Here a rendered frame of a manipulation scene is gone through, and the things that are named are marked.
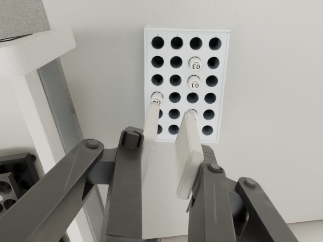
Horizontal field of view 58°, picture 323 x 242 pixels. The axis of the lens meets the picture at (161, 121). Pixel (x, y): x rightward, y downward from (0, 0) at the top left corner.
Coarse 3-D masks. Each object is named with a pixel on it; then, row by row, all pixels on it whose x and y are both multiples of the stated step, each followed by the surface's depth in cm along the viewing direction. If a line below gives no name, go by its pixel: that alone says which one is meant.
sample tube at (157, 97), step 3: (153, 93) 31; (156, 93) 31; (159, 93) 31; (153, 96) 30; (156, 96) 30; (159, 96) 30; (153, 99) 30; (156, 99) 30; (159, 99) 30; (162, 99) 30; (156, 102) 30; (159, 102) 30; (162, 102) 30
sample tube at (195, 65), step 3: (192, 57) 30; (195, 57) 30; (189, 60) 30; (192, 60) 28; (195, 60) 28; (198, 60) 28; (189, 63) 29; (192, 63) 28; (195, 63) 28; (198, 63) 28; (201, 63) 28; (189, 66) 29; (192, 66) 28; (195, 66) 28; (198, 66) 28; (201, 66) 28; (192, 69) 29; (195, 69) 29; (198, 69) 29
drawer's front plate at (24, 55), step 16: (48, 32) 24; (64, 32) 24; (0, 48) 16; (16, 48) 17; (32, 48) 18; (48, 48) 20; (64, 48) 23; (0, 64) 17; (16, 64) 17; (32, 64) 18
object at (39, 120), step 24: (48, 72) 24; (0, 96) 27; (24, 96) 21; (48, 96) 23; (0, 120) 28; (24, 120) 28; (48, 120) 23; (72, 120) 27; (0, 144) 29; (24, 144) 29; (48, 144) 22; (72, 144) 26; (48, 168) 23; (96, 216) 30; (72, 240) 26; (96, 240) 29
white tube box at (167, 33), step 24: (144, 48) 29; (168, 48) 29; (192, 48) 30; (216, 48) 30; (144, 72) 30; (168, 72) 30; (192, 72) 30; (216, 72) 30; (168, 96) 31; (192, 96) 34; (216, 96) 31; (168, 120) 32; (216, 120) 32
